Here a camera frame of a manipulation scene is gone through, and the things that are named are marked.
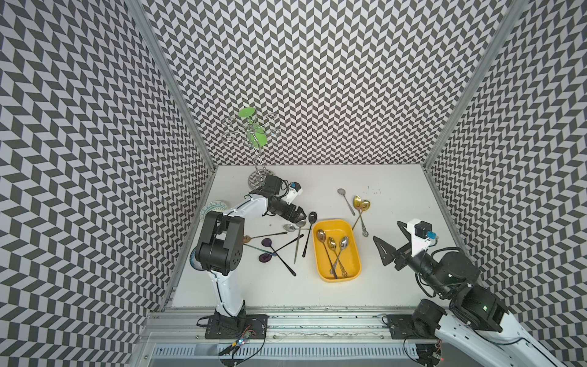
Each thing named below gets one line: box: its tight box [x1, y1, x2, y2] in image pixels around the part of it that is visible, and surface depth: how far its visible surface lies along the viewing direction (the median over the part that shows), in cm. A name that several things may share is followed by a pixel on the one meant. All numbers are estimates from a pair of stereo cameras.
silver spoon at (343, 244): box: [330, 235, 350, 275], surface depth 92 cm
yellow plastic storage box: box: [311, 218, 362, 283], surface depth 91 cm
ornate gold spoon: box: [327, 237, 348, 278], surface depth 92 cm
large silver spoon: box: [316, 229, 338, 280], surface depth 95 cm
